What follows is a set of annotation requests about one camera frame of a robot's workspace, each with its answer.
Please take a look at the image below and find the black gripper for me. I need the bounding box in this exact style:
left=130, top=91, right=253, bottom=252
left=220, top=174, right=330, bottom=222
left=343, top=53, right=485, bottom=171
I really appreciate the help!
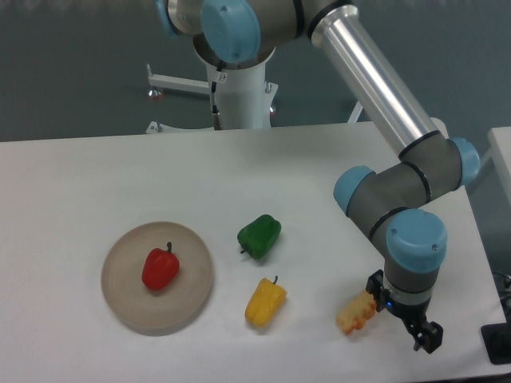
left=384, top=289, right=443, bottom=354

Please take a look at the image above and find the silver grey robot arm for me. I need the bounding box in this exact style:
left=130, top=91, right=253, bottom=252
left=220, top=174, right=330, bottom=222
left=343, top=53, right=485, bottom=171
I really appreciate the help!
left=156, top=1, right=480, bottom=353

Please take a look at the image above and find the yellow bell pepper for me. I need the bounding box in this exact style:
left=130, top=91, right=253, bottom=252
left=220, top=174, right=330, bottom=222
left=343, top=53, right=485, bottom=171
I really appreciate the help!
left=244, top=275, right=287, bottom=329

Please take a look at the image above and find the green bell pepper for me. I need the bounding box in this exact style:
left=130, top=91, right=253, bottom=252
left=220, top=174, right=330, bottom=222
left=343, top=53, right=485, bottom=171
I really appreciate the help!
left=237, top=214, right=282, bottom=260

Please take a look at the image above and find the red bell pepper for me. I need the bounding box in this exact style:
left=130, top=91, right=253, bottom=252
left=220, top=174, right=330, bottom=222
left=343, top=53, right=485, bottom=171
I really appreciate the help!
left=141, top=242, right=180, bottom=290

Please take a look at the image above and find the beige round plate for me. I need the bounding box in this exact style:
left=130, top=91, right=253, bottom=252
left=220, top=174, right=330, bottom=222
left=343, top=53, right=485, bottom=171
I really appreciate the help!
left=101, top=222, right=214, bottom=336

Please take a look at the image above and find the yellow orange toy food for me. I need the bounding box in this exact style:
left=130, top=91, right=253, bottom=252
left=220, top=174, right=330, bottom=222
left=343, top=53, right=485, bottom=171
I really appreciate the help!
left=335, top=290, right=377, bottom=335

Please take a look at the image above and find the black box at table edge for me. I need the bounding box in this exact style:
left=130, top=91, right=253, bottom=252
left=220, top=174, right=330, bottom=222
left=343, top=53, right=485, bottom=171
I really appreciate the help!
left=481, top=323, right=510, bottom=365

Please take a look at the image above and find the white side table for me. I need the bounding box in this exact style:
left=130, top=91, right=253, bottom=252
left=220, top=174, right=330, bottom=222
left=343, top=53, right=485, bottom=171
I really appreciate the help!
left=488, top=127, right=511, bottom=194

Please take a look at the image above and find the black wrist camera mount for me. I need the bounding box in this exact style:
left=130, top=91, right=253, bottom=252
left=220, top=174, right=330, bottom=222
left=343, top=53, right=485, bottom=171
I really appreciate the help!
left=366, top=270, right=390, bottom=312

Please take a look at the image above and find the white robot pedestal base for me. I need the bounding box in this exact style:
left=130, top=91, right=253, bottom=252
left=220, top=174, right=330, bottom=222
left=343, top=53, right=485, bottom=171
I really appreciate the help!
left=146, top=62, right=279, bottom=131

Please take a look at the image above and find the black cable on pedestal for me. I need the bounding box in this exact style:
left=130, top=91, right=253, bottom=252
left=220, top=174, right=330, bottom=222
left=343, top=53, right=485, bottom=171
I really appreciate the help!
left=210, top=59, right=227, bottom=131

